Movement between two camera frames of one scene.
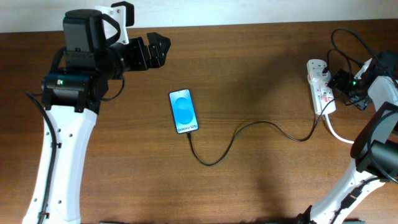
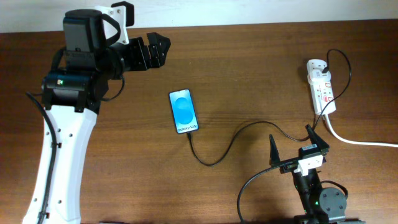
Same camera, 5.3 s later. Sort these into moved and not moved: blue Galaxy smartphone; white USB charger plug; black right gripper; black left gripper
Moved: black right gripper
Not moved: blue Galaxy smartphone; black left gripper; white USB charger plug
